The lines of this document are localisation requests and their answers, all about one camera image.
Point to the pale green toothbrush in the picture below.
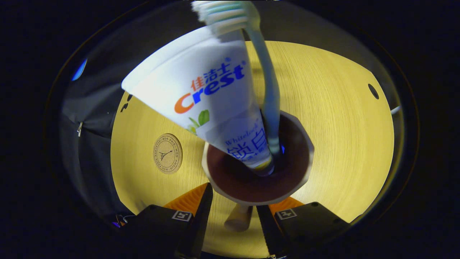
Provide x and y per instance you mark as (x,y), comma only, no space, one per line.
(270,97)

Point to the silver cloth clip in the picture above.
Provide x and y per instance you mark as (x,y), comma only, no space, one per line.
(79,128)

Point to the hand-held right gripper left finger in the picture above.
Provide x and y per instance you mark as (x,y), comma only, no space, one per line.
(196,223)

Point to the beige cup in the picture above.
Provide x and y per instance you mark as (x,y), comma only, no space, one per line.
(244,185)

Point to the white toothpaste tube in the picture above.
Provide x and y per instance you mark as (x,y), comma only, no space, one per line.
(201,82)

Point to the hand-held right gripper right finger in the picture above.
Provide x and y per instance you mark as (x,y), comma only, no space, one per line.
(305,226)

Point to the black backdrop cloth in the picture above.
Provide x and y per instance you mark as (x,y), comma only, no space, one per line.
(90,108)

